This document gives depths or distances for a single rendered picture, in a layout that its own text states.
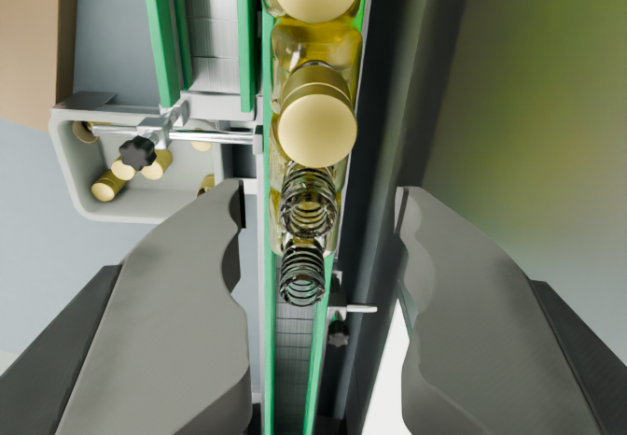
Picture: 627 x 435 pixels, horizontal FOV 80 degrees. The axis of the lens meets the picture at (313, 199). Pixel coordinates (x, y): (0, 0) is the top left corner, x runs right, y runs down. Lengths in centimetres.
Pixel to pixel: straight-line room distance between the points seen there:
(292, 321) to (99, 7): 54
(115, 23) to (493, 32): 48
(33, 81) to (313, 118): 53
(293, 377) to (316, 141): 68
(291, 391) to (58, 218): 55
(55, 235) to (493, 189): 76
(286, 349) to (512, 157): 57
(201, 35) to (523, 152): 34
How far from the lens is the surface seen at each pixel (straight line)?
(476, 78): 31
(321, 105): 16
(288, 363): 77
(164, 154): 62
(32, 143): 76
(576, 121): 21
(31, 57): 64
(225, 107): 46
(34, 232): 87
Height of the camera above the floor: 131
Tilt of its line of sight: 57 degrees down
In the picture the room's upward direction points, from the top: 179 degrees clockwise
